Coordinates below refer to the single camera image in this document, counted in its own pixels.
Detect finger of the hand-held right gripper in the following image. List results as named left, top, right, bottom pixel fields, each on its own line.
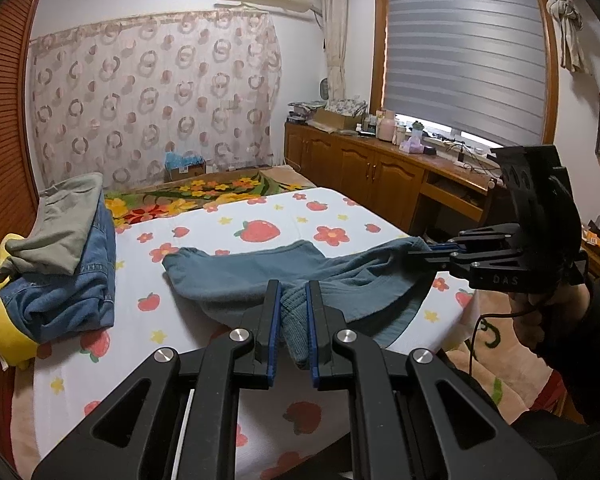
left=430, top=224, right=522, bottom=254
left=407, top=246, right=524, bottom=274

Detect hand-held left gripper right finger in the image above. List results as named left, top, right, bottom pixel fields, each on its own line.
left=305, top=280, right=558, bottom=480

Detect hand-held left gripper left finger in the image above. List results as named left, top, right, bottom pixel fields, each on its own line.
left=30, top=280, right=284, bottom=480

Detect blue-grey pants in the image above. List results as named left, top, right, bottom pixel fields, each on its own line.
left=161, top=237, right=433, bottom=371

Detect grey-green pants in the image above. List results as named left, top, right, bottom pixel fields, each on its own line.
left=5, top=172, right=106, bottom=277

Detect person's right hand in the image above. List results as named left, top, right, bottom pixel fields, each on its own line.
left=511, top=280, right=593, bottom=358

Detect wooden cabinet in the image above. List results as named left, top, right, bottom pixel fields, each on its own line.
left=283, top=122, right=506, bottom=236

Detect strawberry print bed sheet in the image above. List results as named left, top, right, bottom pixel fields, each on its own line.
left=32, top=187, right=476, bottom=480

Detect pink bottle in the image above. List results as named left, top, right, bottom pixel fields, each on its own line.
left=377, top=110, right=397, bottom=143

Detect open cardboard box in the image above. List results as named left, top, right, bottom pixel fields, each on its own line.
left=312, top=107, right=361, bottom=130

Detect floral cloth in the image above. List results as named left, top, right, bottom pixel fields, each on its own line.
left=325, top=99, right=368, bottom=117

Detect grey window blind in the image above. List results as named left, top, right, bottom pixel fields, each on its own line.
left=382, top=0, right=553, bottom=148

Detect beige window curtain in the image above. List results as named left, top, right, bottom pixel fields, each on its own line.
left=547, top=0, right=588, bottom=75
left=320, top=0, right=348, bottom=103

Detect blue plastic bag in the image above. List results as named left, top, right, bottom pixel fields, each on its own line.
left=165, top=151, right=201, bottom=171

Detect stack of folded cloths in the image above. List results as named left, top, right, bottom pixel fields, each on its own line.
left=286, top=101, right=328, bottom=122

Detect blue denim jeans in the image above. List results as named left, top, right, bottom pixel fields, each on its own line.
left=17, top=200, right=118, bottom=346

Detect person's dark clothing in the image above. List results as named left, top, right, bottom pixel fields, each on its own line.
left=510, top=375, right=600, bottom=480

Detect circle patterned curtain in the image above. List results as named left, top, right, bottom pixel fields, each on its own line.
left=27, top=9, right=283, bottom=191

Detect yellow plush toy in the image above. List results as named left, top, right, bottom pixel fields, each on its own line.
left=0, top=234, right=38, bottom=372

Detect wooden louvered wardrobe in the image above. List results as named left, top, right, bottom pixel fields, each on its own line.
left=0, top=0, right=48, bottom=461

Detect black cable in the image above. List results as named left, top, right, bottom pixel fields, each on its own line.
left=469, top=310, right=536, bottom=378

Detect wooden window frame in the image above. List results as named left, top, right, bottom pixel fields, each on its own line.
left=372, top=0, right=561, bottom=153

